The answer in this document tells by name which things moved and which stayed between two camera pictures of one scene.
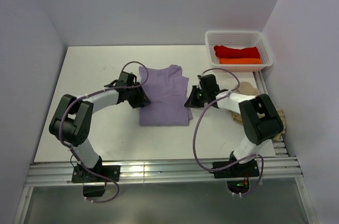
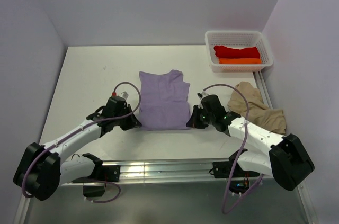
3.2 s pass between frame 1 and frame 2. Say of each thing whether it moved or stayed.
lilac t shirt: stayed
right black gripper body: moved
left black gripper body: moved
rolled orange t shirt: stayed
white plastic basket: stayed
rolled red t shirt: stayed
